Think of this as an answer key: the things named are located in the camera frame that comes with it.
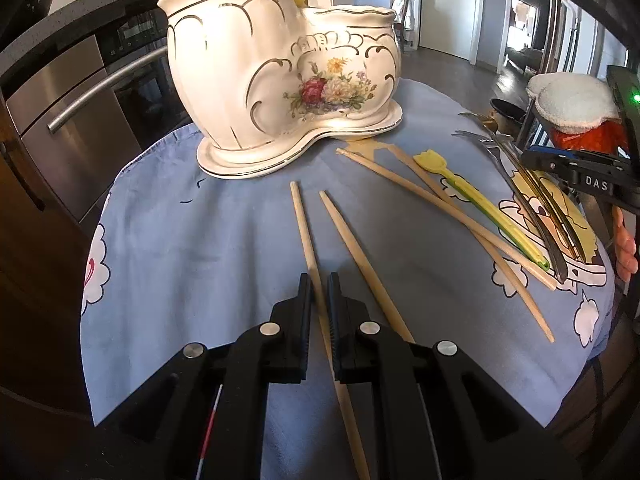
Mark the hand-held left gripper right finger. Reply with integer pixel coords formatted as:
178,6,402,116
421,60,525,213
327,272,581,480

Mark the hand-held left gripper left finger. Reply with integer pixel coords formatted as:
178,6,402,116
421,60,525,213
95,272,313,480

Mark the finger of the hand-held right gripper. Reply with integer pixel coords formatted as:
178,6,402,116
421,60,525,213
519,151,581,183
525,144,626,162

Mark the gold fork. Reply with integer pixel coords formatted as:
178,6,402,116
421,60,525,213
459,111,587,263

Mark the wooden chopstick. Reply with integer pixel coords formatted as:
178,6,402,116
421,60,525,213
319,190,416,345
290,181,372,480
392,145,556,344
336,148,557,292

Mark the yellow silicone spatula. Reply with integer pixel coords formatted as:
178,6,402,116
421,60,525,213
413,149,551,272

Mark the white floral ceramic utensil holder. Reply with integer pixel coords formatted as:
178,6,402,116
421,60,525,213
157,0,404,181

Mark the person's right hand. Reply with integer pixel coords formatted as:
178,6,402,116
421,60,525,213
612,207,640,285

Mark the orange red bag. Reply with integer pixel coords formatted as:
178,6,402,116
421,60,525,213
549,119,630,155

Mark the white fluffy towel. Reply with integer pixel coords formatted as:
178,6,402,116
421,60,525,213
526,72,622,134

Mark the dark round pot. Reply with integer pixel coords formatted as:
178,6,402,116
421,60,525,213
489,98,529,127

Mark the blue printed cloth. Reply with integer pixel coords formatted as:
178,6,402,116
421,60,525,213
80,77,616,480

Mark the metal storage rack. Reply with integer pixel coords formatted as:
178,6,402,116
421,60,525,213
515,0,640,146

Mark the white door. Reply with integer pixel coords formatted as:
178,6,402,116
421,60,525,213
417,0,482,60

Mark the wooden chair with cloth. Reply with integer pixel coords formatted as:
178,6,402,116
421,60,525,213
391,0,417,55

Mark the brown wooden cabinet door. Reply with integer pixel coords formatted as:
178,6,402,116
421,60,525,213
0,95,103,411

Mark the stainless built-in oven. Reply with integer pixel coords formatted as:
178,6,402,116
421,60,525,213
0,7,201,223

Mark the dark grey countertop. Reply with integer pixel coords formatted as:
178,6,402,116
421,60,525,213
0,0,311,78

